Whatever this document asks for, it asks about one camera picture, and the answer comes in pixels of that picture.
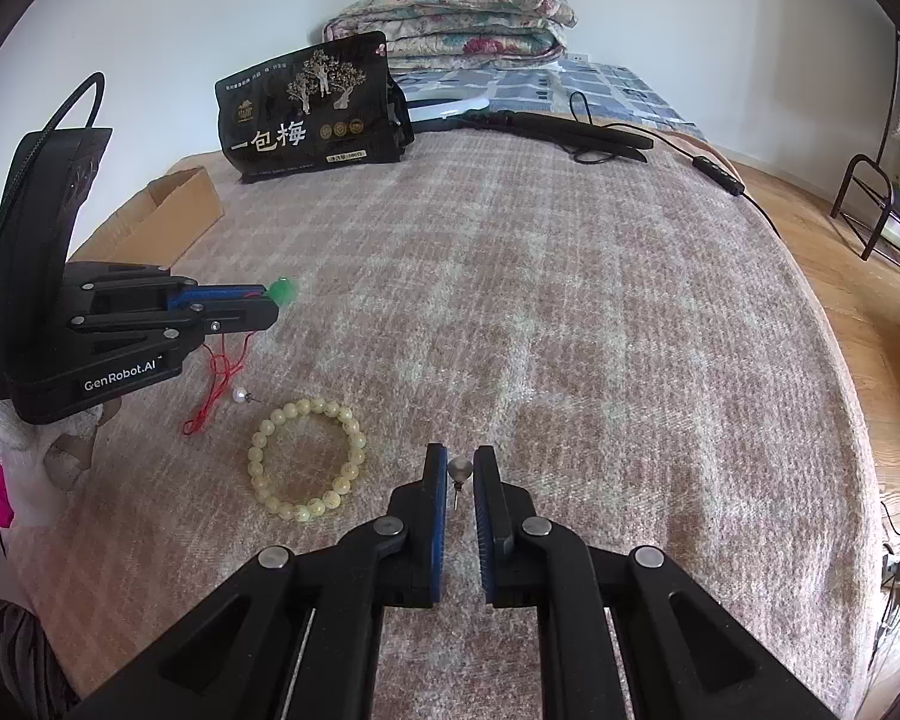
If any person's left hand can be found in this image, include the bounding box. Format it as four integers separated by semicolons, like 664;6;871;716
0;396;125;530

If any black metal clothes rack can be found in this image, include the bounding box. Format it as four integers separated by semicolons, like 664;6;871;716
831;30;900;271

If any dark striped cloth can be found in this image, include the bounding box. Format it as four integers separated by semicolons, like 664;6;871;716
0;595;72;720

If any white ring light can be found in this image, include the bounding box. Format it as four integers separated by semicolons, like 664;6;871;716
409;94;496;125

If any black snack bag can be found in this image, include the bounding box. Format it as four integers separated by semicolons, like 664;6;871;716
215;31;415;185

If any black cable loop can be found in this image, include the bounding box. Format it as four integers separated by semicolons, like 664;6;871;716
0;71;107;314

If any black folded tripod stand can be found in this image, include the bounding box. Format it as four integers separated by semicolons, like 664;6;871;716
461;109;655;164

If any black cable with inline switch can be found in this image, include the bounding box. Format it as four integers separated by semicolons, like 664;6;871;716
566;90;796;241

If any cream bead bracelet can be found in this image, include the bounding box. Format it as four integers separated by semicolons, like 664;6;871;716
247;397;370;518

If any green pendant with red cord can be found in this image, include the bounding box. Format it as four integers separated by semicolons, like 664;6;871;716
182;277;301;436

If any folded floral quilt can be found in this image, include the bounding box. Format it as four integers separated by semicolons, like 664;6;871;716
322;0;577;76

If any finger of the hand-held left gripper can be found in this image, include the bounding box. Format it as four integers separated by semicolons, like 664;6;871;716
81;274;271;310
67;300;281;340

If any cardboard box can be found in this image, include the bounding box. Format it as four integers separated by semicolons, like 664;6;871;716
71;167;224;263

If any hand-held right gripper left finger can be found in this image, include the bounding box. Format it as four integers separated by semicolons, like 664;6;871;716
67;442;449;720

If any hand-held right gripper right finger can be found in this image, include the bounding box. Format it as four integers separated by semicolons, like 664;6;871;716
472;445;837;720

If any blue patterned bed sheet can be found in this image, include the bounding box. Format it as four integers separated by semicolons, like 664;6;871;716
390;56;710;143

